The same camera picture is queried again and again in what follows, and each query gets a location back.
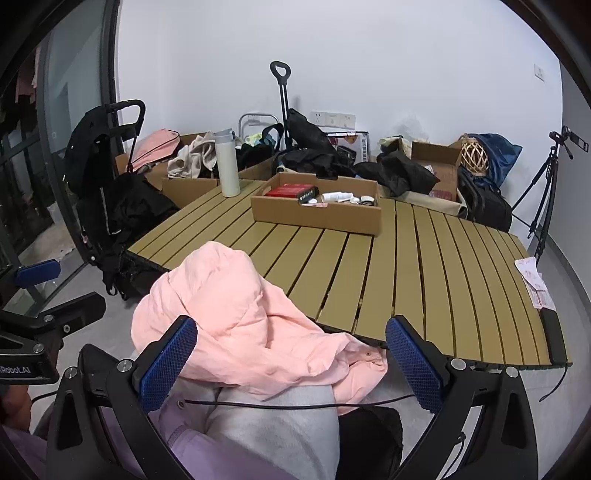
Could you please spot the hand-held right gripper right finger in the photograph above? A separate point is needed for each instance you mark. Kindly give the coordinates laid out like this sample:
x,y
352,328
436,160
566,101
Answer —
x,y
413,364

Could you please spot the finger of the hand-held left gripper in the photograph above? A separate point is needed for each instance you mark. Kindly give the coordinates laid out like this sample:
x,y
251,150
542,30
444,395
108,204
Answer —
x,y
39,273
69,314

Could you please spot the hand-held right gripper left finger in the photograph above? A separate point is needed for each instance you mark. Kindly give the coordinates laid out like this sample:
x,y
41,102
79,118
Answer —
x,y
168,364

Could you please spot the cardboard tray box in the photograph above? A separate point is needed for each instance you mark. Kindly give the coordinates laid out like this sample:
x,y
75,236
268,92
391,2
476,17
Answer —
x,y
318,217

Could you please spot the person's left hand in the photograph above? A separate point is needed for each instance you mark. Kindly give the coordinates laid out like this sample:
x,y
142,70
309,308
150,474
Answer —
x,y
16,401

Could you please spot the pink fleece cloth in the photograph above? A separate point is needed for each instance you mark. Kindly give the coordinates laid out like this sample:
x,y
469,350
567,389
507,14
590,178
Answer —
x,y
240,314

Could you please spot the black bag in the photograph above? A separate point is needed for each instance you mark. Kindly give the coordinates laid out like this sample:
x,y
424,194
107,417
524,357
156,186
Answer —
x,y
369,443

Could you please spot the black stroller with clothes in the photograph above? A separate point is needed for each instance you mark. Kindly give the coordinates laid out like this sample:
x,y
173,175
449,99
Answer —
x,y
115,203

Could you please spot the person's lilac jacket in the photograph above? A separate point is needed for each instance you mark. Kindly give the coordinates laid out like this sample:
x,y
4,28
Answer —
x,y
207,461

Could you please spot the person's grey trouser leg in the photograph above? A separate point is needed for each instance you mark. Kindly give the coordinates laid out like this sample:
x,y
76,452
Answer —
x,y
277,434

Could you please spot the black framed glass door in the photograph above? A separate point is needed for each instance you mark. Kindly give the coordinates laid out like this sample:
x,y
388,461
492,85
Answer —
x,y
60,138

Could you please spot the black phone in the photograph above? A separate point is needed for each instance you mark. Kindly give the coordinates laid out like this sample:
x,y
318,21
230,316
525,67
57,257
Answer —
x,y
554,334

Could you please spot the white papers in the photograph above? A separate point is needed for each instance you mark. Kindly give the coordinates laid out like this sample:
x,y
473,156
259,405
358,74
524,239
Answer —
x,y
535,281

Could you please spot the beige tote bag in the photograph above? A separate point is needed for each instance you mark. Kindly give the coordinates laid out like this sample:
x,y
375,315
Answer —
x,y
434,207

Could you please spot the large cardboard box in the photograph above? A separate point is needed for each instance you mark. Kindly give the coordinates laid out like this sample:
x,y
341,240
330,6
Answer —
x,y
184,191

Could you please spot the white round item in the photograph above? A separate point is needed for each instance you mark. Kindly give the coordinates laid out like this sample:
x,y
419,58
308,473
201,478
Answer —
x,y
367,201

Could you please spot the pink backpack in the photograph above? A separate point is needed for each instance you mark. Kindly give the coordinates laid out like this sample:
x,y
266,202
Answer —
x,y
154,147

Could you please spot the black backpack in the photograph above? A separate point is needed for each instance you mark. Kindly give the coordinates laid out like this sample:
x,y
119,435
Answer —
x,y
487,203

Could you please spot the black clothes pile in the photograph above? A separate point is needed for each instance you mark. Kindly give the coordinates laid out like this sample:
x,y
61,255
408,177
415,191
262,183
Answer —
x,y
399,173

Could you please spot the beige hoodie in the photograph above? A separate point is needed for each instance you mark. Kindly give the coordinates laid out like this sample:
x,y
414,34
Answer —
x,y
194,159

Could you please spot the open cardboard box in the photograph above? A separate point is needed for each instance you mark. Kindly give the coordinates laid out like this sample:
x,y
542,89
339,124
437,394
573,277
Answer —
x,y
436,170

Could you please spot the black box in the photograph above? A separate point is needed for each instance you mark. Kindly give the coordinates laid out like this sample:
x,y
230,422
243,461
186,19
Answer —
x,y
308,196

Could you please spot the red box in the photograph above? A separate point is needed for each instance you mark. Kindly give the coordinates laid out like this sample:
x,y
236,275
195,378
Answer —
x,y
288,190

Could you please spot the white thermos bottle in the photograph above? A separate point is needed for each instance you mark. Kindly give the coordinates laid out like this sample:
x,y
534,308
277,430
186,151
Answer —
x,y
227,161

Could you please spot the woven bamboo basket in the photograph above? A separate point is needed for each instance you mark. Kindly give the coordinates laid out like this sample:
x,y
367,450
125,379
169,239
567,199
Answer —
x,y
475,157

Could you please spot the black tripod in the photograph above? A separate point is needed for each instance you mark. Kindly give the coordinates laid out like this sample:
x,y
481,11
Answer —
x,y
549,184

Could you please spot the blue bag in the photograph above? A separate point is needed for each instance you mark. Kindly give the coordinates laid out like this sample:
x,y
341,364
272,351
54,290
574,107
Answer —
x,y
503,157

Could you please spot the printed box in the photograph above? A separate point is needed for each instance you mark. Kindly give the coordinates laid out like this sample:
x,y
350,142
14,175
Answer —
x,y
353,145

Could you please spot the black jacket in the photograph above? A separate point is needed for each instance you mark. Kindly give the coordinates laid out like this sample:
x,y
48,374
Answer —
x,y
309,147

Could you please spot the white metal rack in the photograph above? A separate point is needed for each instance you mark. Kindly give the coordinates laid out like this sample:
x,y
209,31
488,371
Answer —
x,y
251,119

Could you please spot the wall outlet strip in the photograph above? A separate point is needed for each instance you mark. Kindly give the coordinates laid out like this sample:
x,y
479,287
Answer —
x,y
333,120

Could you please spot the wall switch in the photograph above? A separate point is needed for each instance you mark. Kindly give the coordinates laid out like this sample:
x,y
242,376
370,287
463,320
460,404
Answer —
x,y
538,72

